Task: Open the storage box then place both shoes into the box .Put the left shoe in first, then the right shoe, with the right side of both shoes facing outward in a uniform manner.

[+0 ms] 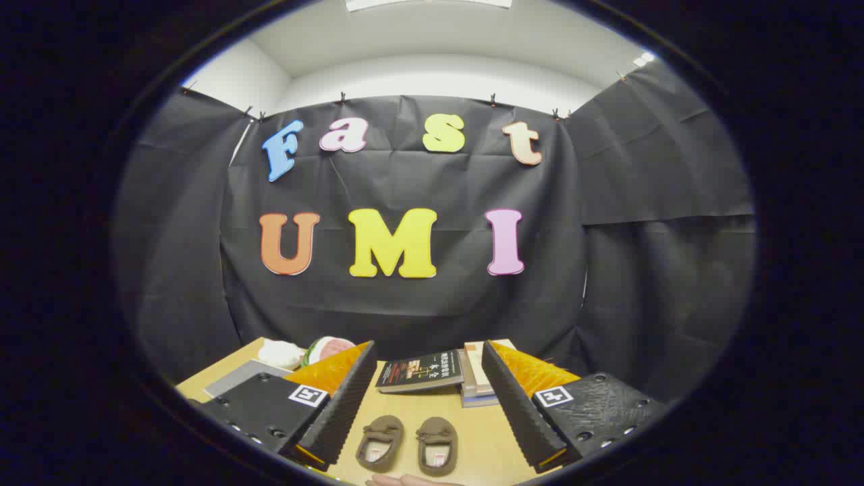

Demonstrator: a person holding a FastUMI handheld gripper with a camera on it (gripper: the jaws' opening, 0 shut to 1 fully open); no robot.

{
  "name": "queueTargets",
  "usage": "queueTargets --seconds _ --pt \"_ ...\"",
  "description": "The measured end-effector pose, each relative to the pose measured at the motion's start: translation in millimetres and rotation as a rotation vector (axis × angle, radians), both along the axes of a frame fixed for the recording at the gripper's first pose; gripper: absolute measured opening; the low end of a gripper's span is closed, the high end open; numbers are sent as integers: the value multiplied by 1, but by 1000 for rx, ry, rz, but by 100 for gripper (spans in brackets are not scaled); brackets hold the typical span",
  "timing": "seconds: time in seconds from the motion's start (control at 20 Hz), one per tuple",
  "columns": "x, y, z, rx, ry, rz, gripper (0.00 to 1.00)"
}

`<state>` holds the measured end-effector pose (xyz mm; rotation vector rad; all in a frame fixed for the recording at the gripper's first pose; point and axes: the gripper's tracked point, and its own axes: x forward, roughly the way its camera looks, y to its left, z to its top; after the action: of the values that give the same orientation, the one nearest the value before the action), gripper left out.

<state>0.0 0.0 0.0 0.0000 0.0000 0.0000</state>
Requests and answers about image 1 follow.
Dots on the cream fabric storage box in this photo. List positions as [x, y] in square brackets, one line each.
[243, 378]

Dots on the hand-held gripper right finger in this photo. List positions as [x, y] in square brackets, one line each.
[520, 412]

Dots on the beige cover book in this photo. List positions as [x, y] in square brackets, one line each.
[476, 364]

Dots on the white cover book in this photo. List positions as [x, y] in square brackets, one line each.
[472, 393]

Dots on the large ceiling light panel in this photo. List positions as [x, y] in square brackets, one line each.
[432, 3]

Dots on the watermelon slice plush toy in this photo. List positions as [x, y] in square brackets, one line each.
[331, 347]

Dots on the brown moccasin shoe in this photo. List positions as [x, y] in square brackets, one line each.
[385, 426]
[437, 432]

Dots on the white plush toy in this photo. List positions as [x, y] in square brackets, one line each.
[280, 353]

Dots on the blue cover book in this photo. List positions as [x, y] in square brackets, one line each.
[476, 403]

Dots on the small ceiling light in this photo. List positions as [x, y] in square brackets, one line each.
[644, 59]

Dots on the black cover book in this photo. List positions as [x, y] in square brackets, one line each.
[418, 371]

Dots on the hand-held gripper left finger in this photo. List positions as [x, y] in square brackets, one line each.
[344, 405]

